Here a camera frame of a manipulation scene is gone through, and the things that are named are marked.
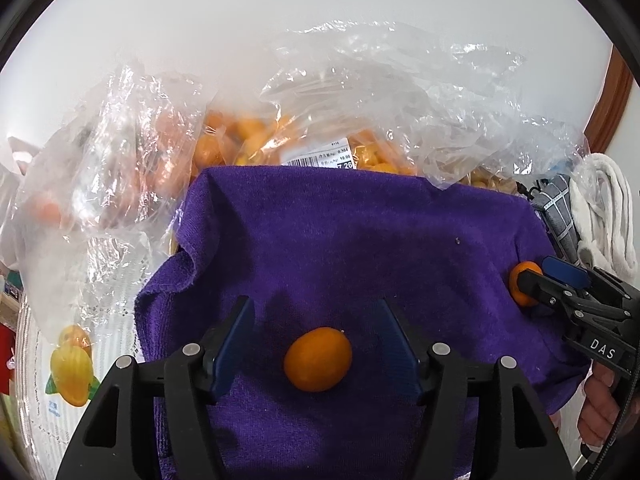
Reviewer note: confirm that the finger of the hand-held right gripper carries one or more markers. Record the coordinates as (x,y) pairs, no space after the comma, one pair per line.
(565,271)
(537,290)

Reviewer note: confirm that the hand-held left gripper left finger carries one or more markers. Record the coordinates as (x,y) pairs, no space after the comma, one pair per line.
(232,355)

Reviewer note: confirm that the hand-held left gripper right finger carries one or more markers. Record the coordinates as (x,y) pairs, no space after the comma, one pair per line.
(397,355)

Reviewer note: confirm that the medium orange mandarin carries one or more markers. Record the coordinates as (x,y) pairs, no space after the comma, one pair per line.
(516,282)

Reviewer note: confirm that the small oval orange kumquat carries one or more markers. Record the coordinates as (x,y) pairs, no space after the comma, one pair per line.
(317,359)

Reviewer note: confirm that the person's right hand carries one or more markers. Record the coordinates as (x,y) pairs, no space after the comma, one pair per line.
(595,407)

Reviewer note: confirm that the grey checked cloth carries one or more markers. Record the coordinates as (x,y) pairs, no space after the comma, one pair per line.
(562,210)

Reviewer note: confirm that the white striped towel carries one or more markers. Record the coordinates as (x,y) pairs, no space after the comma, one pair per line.
(607,210)

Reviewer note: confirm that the pile of brown longans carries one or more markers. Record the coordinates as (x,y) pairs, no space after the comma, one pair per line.
(492,182)

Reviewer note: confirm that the purple towel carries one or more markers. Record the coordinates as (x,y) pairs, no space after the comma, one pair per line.
(350,240)

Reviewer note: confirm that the clear plastic longan bag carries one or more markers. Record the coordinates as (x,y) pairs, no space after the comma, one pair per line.
(490,110)

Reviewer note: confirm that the fruit printed tablecloth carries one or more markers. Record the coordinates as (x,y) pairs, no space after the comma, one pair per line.
(60,410)

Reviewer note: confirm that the pile of bagged mandarins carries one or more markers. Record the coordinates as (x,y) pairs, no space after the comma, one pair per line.
(170,160)

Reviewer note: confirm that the pile of bagged kumquats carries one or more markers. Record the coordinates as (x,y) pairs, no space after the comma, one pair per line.
(250,130)

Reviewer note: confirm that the red box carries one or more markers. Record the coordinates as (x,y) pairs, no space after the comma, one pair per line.
(6,360)

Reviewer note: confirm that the clear plastic mandarin bag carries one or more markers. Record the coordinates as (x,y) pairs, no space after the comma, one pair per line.
(115,110)

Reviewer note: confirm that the clear plastic kumquat bag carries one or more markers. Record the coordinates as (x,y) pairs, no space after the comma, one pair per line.
(320,75)

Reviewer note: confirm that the wooden door frame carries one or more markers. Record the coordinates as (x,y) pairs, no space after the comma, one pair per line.
(612,100)

